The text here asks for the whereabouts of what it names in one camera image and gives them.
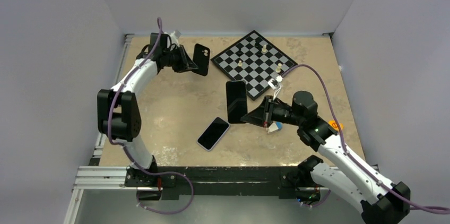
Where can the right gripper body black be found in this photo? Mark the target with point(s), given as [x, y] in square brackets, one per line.
[279, 112]

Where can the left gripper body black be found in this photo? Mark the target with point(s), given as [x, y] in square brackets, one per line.
[171, 59]

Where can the black phone case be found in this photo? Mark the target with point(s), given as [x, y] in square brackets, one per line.
[201, 58]

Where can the black phone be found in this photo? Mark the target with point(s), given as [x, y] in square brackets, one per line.
[236, 99]

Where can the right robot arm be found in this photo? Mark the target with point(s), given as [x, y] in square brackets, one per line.
[338, 168]

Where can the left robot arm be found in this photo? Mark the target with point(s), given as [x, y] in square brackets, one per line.
[118, 114]

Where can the white blue toy block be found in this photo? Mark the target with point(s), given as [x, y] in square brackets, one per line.
[274, 127]

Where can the white chess piece front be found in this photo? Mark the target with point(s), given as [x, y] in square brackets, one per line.
[278, 68]

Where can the black white chessboard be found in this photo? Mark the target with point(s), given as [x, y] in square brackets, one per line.
[255, 71]

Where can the black chess piece back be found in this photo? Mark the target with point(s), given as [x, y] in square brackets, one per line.
[259, 48]

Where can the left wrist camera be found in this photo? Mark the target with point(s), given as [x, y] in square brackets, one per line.
[175, 35]

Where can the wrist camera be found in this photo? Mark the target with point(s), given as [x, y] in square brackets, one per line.
[175, 35]
[275, 84]

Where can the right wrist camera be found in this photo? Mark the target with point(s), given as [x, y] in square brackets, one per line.
[275, 84]

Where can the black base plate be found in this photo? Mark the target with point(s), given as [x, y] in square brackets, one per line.
[284, 182]

